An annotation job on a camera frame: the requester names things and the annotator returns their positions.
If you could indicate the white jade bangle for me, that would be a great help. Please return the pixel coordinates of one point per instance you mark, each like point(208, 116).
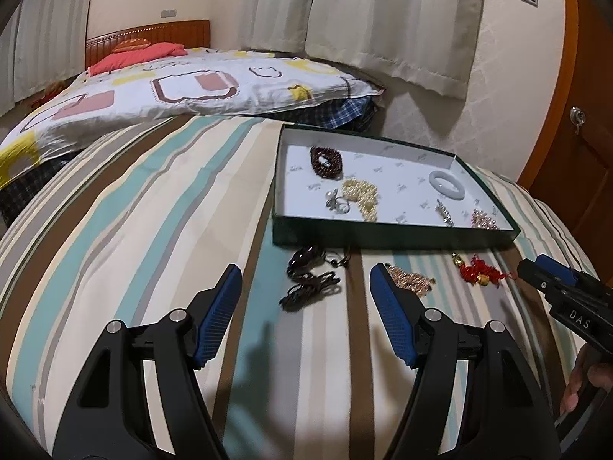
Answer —
point(436, 179)

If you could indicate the red knot gold charm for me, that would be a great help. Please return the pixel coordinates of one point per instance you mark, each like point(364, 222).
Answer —
point(474, 273)

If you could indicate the silver door lock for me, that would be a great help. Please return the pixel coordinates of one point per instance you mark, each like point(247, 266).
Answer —
point(577, 116)

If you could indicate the silver crystal bar brooch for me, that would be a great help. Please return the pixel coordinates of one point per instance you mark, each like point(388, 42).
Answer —
point(444, 213)

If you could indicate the small red gold charm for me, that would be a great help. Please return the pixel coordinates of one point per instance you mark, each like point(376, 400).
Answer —
point(458, 258)

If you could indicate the dark green shallow box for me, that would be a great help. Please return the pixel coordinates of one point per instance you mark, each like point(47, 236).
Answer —
point(397, 187)

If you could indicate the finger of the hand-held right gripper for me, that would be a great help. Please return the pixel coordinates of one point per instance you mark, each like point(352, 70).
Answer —
point(555, 270)
point(539, 278)

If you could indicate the red pillow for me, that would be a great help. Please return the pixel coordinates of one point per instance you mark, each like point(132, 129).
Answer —
point(129, 60)

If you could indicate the person's right hand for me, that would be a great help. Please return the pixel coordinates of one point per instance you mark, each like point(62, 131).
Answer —
point(586, 378)

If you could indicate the wall power outlet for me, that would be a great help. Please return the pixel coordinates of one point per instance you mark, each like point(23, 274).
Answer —
point(169, 12)

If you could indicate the orange round cushion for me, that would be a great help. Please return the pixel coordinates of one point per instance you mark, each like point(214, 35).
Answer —
point(131, 45)

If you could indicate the striped bed sheet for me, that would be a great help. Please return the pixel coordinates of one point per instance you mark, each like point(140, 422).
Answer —
point(143, 230)

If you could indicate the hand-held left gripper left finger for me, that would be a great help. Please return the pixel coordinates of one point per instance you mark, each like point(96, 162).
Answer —
point(218, 316)

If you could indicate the wooden headboard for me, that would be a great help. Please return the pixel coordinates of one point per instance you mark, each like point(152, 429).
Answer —
point(182, 33)

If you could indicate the brown wooden door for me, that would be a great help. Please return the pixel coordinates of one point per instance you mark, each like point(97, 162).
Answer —
point(589, 163)

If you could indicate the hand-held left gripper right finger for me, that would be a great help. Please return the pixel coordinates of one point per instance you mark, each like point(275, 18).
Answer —
point(392, 316)

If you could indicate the white patterned quilt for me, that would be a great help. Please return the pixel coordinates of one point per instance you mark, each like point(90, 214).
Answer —
point(191, 96)

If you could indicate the cream window curtain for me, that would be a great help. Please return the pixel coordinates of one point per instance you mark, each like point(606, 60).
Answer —
point(397, 19)
point(43, 33)
point(277, 5)

